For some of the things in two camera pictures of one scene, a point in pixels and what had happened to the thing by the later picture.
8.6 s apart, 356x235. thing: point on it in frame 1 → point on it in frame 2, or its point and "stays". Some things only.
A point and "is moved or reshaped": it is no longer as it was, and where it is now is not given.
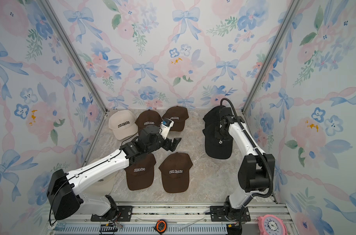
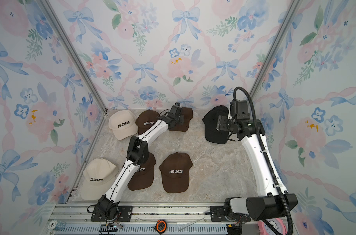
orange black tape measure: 160,226 stays
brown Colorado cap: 179,115 is moved or reshaped
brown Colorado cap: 140,173 stays
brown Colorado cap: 175,169 stays
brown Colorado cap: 148,117 stays
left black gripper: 168,147 → 182,119
